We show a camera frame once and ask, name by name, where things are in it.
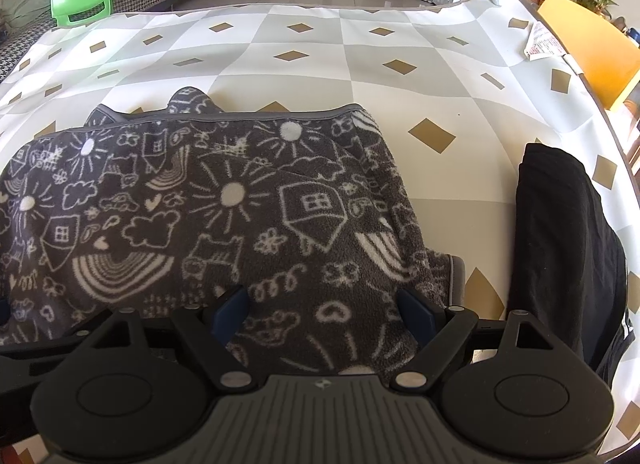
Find folded black pants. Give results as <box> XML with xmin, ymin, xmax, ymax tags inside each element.
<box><xmin>507</xmin><ymin>143</ymin><xmax>630</xmax><ymax>380</ymax></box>

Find grey doodle print fleece jacket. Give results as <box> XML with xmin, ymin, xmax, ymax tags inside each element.
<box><xmin>0</xmin><ymin>86</ymin><xmax>466</xmax><ymax>376</ymax></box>

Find yellow chair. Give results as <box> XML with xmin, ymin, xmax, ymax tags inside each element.
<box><xmin>537</xmin><ymin>0</ymin><xmax>640</xmax><ymax>110</ymax></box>

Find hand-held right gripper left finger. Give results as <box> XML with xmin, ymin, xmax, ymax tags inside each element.
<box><xmin>75</xmin><ymin>286</ymin><xmax>253</xmax><ymax>390</ymax></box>

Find white paper leaflet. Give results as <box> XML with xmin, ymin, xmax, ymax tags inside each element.
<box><xmin>523</xmin><ymin>21</ymin><xmax>568</xmax><ymax>62</ymax></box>

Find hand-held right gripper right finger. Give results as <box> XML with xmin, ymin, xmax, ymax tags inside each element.
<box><xmin>390</xmin><ymin>289</ymin><xmax>558</xmax><ymax>391</ymax></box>

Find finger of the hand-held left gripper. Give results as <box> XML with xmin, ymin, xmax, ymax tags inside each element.
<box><xmin>0</xmin><ymin>310</ymin><xmax>118</xmax><ymax>385</ymax></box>

